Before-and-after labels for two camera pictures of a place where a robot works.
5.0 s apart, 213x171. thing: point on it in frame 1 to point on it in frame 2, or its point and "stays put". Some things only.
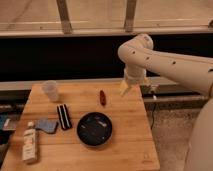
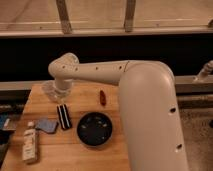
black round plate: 94,129 stays put
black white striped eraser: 64,116 stays put
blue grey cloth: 47,125 stays put
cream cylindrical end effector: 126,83 to 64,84
